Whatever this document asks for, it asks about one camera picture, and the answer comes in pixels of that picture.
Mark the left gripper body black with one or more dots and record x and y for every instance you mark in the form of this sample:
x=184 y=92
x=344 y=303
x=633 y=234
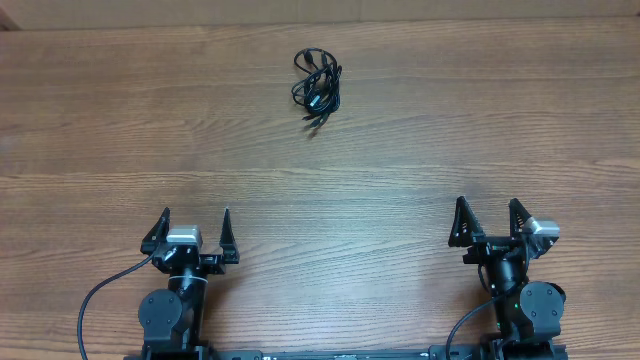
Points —
x=209 y=265

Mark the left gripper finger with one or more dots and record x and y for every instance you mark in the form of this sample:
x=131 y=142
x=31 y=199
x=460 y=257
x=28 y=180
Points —
x=157 y=234
x=227 y=241

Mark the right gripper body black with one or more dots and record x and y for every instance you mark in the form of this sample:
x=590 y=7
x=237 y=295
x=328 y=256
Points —
x=488 y=248

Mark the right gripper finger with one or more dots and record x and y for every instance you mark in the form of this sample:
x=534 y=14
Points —
x=519 y=217
x=466 y=229

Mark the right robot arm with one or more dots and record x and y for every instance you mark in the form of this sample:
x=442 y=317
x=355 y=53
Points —
x=528 y=314

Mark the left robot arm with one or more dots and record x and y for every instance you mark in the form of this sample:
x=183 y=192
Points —
x=172 y=317

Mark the cardboard board backdrop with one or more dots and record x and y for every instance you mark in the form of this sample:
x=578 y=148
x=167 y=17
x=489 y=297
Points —
x=105 y=14

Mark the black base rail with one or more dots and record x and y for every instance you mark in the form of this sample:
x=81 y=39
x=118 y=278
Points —
x=434 y=352

